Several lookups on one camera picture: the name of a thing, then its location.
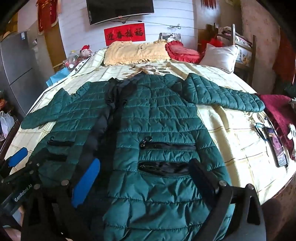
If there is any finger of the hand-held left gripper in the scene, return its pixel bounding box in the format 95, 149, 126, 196
0, 148, 41, 183

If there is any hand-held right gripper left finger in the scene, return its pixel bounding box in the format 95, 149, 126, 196
22, 159, 101, 241

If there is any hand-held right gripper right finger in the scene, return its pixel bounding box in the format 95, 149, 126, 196
189, 159, 266, 241

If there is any dark green quilted jacket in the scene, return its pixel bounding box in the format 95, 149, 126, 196
22, 74, 265, 241

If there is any white plastic bag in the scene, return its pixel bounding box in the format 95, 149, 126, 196
0, 111, 15, 139

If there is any floral cream bed sheet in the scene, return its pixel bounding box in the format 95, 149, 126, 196
5, 47, 296, 207

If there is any black smartphone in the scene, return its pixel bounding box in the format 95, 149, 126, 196
264, 126, 288, 168

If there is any grey refrigerator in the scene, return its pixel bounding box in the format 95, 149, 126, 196
0, 31, 38, 116

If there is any dark red blanket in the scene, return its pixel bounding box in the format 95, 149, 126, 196
255, 93, 296, 160

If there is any white pillow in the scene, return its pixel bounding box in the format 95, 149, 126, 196
199, 43, 239, 74

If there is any plush pig toy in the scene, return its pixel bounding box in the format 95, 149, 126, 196
80, 45, 93, 58

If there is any red frilled cushion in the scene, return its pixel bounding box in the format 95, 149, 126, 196
165, 40, 204, 64

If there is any wooden chair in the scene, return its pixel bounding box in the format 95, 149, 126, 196
214, 23, 257, 86

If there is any red garment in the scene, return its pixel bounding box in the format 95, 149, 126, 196
198, 29, 222, 54

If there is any yellow frilled pillow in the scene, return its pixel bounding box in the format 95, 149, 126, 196
103, 39, 171, 66

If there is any red fringed pennant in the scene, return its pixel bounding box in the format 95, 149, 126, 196
37, 0, 59, 35

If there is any framed photo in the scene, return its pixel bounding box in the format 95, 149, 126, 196
159, 32, 181, 43

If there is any red hanging decoration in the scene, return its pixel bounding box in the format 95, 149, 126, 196
201, 0, 218, 11

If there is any dark phone lanyard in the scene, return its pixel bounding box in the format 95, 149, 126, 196
254, 123, 270, 142

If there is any red wall banner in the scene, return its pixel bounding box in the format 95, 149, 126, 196
104, 23, 145, 46

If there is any black wall cable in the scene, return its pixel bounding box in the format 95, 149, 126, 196
111, 16, 199, 30

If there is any wall-mounted black television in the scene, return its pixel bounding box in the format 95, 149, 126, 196
86, 0, 154, 25

